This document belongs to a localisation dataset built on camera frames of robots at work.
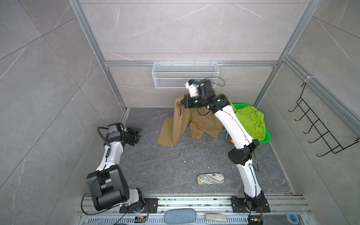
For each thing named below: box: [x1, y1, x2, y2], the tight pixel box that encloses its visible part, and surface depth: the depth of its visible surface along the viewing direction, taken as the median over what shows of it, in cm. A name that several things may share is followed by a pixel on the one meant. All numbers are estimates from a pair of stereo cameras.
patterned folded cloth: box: [196, 172, 225, 186], surface depth 81 cm
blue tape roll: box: [286, 212, 300, 225], surface depth 71 cm
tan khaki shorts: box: [157, 93, 224, 148], surface depth 100 cm
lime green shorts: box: [227, 98, 266, 142], surface depth 100 cm
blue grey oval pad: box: [164, 208, 197, 225], surface depth 70 cm
